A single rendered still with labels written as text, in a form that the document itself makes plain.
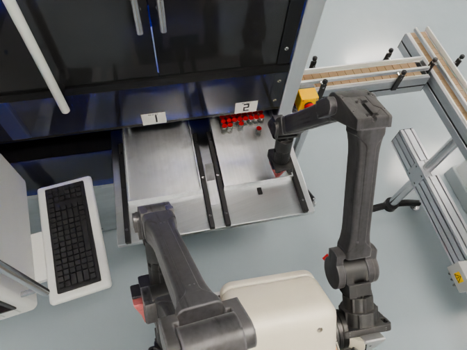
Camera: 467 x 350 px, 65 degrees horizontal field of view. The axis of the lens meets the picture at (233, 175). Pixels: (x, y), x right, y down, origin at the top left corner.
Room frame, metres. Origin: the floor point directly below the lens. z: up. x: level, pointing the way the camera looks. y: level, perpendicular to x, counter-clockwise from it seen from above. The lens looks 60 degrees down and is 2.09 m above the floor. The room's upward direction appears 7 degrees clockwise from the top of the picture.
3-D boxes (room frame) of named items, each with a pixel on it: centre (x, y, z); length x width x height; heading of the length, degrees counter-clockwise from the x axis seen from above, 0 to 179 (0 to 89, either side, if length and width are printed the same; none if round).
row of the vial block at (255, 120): (0.93, -0.01, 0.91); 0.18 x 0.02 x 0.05; 108
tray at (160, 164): (0.72, 0.28, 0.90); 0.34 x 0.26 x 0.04; 18
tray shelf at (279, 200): (0.70, 0.10, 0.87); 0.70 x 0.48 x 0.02; 108
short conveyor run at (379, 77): (1.24, -0.47, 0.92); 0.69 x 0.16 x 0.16; 108
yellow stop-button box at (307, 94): (1.01, -0.24, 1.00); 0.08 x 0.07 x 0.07; 18
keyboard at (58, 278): (0.41, 0.54, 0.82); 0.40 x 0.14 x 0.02; 26
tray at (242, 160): (0.82, -0.04, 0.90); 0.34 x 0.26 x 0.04; 18
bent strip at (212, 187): (0.63, 0.07, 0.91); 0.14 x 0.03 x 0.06; 19
